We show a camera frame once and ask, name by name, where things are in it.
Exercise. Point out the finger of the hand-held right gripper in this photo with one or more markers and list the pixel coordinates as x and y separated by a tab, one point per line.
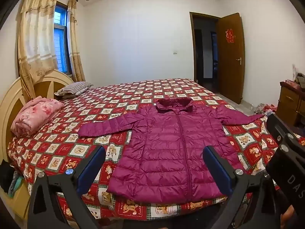
277	127

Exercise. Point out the magenta hooded down jacket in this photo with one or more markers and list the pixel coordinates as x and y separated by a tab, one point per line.
166	148

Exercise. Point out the folded pink floral quilt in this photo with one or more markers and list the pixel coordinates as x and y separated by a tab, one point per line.
35	115

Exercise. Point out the wooden bed headboard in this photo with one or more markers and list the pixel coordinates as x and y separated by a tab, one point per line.
12	100

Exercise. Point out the striped pillow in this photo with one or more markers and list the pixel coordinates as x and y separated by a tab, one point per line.
72	88

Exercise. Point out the wide beige floral curtain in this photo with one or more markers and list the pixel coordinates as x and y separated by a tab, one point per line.
35	35

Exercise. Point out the wooden cabinet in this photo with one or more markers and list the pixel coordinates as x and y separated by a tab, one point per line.
289	102

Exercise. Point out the dark clothes beside bed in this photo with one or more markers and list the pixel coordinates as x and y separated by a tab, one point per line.
8	176

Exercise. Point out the brown wooden door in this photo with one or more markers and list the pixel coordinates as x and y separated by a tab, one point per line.
230	71

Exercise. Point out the pile of clothes on floor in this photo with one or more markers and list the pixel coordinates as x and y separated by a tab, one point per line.
265	108

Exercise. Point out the red paper door decoration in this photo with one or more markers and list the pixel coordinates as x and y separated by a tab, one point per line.
230	35

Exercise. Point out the red checkered bear bedspread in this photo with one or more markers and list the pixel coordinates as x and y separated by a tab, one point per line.
71	145

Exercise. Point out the clutter on cabinet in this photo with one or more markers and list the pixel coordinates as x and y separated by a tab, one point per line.
299	77

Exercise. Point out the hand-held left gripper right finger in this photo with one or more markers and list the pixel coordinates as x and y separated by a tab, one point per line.
218	165

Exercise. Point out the narrow beige floral curtain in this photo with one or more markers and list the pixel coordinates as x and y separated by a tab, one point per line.
76	43

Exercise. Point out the person's right hand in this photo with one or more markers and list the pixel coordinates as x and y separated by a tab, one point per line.
288	218

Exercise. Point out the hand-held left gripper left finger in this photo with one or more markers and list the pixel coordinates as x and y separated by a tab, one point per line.
91	164

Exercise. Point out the brown door frame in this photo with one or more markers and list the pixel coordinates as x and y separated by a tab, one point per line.
192	47

